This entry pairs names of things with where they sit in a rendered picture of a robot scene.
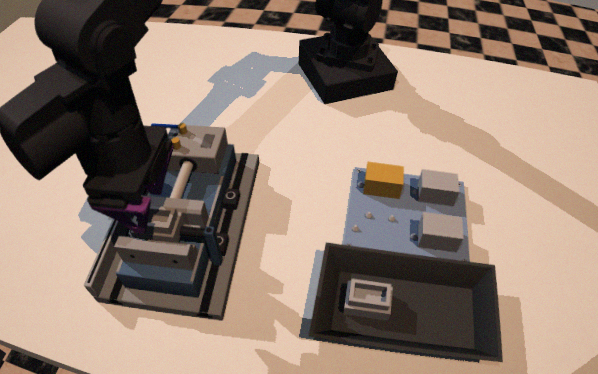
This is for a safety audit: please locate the brass-yellow block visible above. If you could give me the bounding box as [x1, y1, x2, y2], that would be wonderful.
[363, 162, 404, 199]

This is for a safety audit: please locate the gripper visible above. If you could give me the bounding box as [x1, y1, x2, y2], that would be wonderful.
[83, 109, 174, 234]

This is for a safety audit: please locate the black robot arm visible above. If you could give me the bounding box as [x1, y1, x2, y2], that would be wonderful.
[0, 0, 383, 180]

